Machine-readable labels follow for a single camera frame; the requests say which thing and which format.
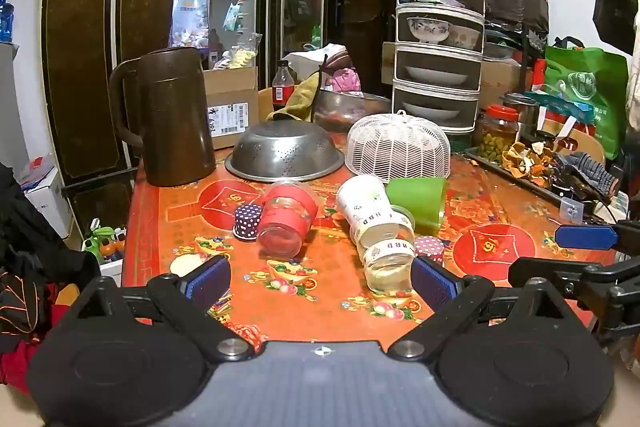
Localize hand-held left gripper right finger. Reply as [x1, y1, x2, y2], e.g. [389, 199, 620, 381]
[389, 255, 567, 363]

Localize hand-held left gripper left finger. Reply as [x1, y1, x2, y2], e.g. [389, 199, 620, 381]
[80, 255, 255, 363]

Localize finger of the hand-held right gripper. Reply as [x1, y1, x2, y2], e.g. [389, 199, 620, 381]
[554, 219, 640, 254]
[507, 256, 613, 304]

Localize clear glass cup with label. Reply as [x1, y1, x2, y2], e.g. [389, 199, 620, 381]
[350, 205, 417, 298]

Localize green plastic cup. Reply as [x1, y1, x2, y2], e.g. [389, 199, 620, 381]
[385, 177, 447, 233]

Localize glass cup with red sleeve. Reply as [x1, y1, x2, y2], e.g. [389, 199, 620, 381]
[257, 180, 319, 259]

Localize white paper cup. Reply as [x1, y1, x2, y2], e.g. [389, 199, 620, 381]
[336, 174, 401, 239]

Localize polka dot lid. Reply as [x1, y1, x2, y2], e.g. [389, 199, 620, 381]
[233, 204, 264, 241]
[414, 236, 446, 264]

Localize grey knit glove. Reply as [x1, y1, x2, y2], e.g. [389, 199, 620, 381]
[559, 152, 619, 198]

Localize dried orange peels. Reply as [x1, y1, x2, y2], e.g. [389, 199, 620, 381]
[501, 141, 557, 184]

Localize red printed tablecloth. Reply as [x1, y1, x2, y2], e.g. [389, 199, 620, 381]
[121, 127, 608, 355]

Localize black tray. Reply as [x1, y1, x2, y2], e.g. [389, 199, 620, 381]
[462, 146, 603, 208]

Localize blue and white gift bag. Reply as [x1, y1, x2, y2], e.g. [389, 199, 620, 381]
[524, 91, 597, 138]

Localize red-lidded pickle jar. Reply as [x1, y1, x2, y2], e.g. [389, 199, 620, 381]
[479, 105, 521, 158]

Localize white plastic basket cover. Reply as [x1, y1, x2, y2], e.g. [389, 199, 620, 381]
[346, 110, 452, 185]

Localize steel canister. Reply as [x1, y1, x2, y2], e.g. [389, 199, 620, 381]
[502, 93, 540, 128]

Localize green shopping bag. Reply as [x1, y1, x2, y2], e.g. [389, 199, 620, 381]
[542, 38, 630, 160]

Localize steel colander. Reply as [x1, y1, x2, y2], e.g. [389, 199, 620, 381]
[224, 121, 347, 183]

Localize white plate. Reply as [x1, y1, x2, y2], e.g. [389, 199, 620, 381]
[403, 66, 470, 86]
[399, 104, 461, 122]

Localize brown plastic pitcher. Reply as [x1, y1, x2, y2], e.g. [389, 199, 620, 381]
[108, 47, 217, 188]

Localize dark clothing pile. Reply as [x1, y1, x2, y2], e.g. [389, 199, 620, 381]
[0, 163, 102, 355]

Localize plain cardboard box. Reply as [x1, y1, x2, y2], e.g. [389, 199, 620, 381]
[480, 59, 534, 108]

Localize white carton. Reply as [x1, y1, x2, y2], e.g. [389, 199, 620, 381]
[20, 154, 74, 241]

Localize cardboard box with label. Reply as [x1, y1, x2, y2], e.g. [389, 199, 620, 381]
[202, 67, 260, 150]

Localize steel bowl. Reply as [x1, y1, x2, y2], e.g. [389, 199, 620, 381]
[312, 89, 393, 134]

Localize cola bottle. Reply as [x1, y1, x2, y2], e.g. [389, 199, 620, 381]
[272, 60, 296, 113]

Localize yellow-green cloth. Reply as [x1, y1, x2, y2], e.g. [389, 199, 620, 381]
[265, 72, 322, 124]

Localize white tiered mesh food rack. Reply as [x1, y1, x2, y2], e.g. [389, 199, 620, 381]
[392, 0, 486, 136]

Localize pink plastic bag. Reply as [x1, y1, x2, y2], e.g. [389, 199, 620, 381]
[330, 67, 362, 93]

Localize hanging dark garment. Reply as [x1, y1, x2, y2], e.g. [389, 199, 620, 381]
[592, 0, 640, 56]

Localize clear snack packet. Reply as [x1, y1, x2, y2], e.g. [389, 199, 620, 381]
[214, 33, 264, 70]

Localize floral ceramic bowl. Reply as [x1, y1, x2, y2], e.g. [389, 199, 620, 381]
[446, 26, 482, 49]
[407, 17, 454, 44]

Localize dark wooden wardrobe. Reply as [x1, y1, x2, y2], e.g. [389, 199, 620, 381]
[42, 0, 426, 240]

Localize hanging snack bag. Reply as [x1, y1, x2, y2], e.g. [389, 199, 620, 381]
[169, 0, 211, 50]

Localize blue water bottle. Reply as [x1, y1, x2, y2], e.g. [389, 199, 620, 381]
[0, 0, 15, 44]

